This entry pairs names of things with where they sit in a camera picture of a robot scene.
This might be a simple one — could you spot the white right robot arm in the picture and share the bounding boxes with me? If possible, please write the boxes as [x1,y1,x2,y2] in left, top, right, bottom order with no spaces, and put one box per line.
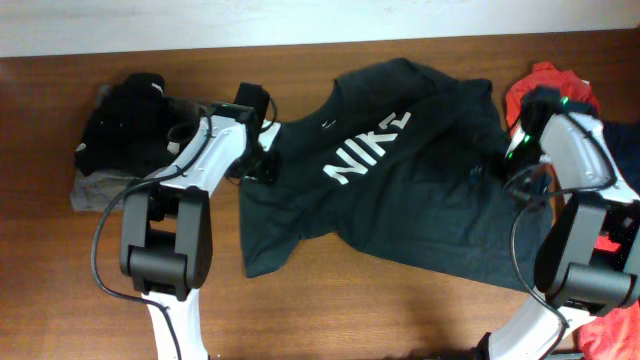
[472,86,639,360]

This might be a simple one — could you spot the black folded garment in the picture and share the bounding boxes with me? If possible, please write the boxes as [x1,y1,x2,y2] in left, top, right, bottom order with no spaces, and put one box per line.
[74,73,202,177]

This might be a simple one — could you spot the red shirt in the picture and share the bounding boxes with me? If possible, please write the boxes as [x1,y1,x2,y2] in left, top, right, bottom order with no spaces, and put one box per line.
[505,62,601,136]

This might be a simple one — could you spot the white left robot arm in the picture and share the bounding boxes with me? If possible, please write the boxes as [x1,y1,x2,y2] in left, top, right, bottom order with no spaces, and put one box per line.
[120,83,279,359]

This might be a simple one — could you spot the dark green Nike t-shirt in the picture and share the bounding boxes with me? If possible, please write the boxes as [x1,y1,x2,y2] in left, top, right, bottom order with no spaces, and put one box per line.
[239,58,552,291]

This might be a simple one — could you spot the grey folded garment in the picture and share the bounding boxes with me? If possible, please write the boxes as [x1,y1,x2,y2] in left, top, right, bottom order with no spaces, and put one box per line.
[69,170,141,212]

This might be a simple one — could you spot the navy blue garment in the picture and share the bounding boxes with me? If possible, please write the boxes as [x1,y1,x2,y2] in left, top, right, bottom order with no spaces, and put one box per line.
[603,122,640,193]

